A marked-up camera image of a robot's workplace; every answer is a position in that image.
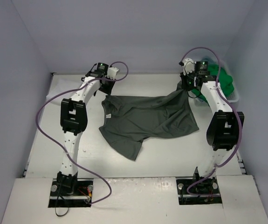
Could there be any grey t shirt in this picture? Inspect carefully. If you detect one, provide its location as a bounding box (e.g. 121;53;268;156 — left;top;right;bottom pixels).
99;83;199;161

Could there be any white t shirt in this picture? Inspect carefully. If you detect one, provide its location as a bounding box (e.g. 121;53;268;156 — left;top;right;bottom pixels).
46;78;82;100

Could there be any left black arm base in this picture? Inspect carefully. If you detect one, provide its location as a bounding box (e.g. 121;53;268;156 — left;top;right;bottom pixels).
48;179;94;217

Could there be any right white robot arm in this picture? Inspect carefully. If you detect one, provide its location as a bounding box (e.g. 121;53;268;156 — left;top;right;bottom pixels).
179;58;244;196

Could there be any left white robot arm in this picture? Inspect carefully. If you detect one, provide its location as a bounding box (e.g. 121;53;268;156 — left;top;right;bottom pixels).
56;63;119;196

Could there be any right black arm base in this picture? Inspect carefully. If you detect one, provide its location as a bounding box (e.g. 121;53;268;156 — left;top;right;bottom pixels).
176;177;222;205

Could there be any teal cloth in basket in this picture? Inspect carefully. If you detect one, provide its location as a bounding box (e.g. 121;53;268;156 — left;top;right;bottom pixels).
201;56;215;64

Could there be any green t shirt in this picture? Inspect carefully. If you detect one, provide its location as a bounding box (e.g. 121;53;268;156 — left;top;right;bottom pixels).
191;64;234;103

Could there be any white plastic basket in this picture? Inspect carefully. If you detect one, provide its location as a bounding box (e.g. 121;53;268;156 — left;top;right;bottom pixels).
214;61;239;104

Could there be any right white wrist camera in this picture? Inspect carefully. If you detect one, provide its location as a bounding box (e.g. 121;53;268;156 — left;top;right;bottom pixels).
179;58;195;76

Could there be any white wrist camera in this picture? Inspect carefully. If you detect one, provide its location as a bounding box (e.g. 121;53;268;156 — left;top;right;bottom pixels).
179;58;195;76
106;67;120;80

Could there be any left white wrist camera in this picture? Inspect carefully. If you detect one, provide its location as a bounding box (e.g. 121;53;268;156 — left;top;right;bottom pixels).
106;67;120;80

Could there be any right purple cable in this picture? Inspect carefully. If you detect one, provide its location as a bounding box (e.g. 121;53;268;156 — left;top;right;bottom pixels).
180;47;243;196

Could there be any purple cable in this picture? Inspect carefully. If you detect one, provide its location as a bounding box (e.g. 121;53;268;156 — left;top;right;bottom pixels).
180;47;243;196
35;61;129;205

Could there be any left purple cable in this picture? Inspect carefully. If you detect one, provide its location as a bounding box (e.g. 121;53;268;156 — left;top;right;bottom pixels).
35;61;129;205

